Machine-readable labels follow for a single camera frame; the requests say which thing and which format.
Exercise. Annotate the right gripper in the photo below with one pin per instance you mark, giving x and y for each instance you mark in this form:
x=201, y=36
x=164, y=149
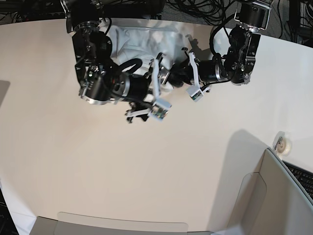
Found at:
x=134, y=89

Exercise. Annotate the black keyboard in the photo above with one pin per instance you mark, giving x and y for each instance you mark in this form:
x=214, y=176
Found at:
x=304, y=177

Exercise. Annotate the white printed t-shirt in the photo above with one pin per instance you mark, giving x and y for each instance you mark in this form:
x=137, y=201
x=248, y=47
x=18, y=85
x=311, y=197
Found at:
x=146, y=43

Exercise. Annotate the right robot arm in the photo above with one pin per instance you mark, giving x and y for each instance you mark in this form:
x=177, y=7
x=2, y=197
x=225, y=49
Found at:
x=103, y=81

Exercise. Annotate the clear tape roll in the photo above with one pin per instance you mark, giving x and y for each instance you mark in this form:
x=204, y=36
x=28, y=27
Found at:
x=282, y=144

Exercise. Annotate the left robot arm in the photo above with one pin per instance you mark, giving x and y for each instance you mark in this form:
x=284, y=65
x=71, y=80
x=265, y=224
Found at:
x=237, y=64

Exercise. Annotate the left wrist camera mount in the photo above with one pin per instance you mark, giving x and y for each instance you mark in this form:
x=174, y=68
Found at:
x=196, y=89

